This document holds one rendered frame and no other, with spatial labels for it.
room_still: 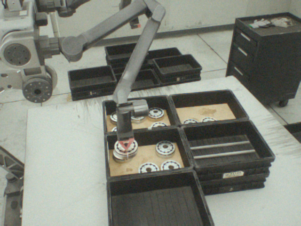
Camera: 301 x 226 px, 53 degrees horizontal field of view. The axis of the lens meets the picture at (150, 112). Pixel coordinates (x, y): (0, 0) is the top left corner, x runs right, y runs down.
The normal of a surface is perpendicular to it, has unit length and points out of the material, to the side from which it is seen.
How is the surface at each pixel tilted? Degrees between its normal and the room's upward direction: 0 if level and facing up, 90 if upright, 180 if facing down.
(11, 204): 0
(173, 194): 0
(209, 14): 90
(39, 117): 0
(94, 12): 90
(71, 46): 47
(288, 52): 90
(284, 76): 90
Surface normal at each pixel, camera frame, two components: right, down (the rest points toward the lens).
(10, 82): 0.28, 0.59
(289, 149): 0.00, -0.79
